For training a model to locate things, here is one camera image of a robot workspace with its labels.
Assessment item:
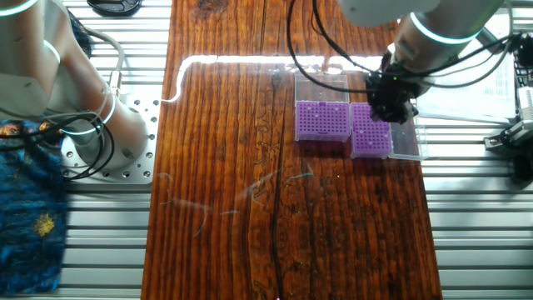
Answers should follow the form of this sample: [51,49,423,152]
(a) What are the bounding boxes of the black cable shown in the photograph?
[286,0,372,95]
[0,112,117,181]
[311,0,520,90]

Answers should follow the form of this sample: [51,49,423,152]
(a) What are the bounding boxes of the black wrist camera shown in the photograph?
[515,32,533,70]

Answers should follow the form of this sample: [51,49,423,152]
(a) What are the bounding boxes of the grey cable with metal connector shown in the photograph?
[85,28,126,95]

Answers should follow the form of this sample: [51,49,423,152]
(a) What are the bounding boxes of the brown wooden board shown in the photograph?
[140,0,443,300]

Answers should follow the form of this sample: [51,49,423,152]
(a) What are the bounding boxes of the white printed paper sheet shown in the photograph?
[415,14,517,125]

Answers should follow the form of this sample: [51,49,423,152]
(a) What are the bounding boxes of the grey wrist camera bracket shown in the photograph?
[476,25,516,49]

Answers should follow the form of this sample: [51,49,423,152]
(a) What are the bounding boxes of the blue patterned cloth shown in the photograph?
[0,7,95,297]

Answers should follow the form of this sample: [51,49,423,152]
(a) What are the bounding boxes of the black keyboard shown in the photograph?
[512,39,533,89]

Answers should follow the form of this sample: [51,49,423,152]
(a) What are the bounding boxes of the silver perforated base plate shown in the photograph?
[60,93,162,185]

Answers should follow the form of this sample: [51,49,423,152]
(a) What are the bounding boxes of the purple pipette tip box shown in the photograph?
[349,102,430,164]
[293,72,351,143]

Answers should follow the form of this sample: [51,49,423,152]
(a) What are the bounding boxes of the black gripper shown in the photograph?
[365,61,421,125]

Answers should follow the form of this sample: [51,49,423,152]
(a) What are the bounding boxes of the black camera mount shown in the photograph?
[482,120,533,184]

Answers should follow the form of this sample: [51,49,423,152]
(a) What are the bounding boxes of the black C-clamp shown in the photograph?
[86,0,143,18]

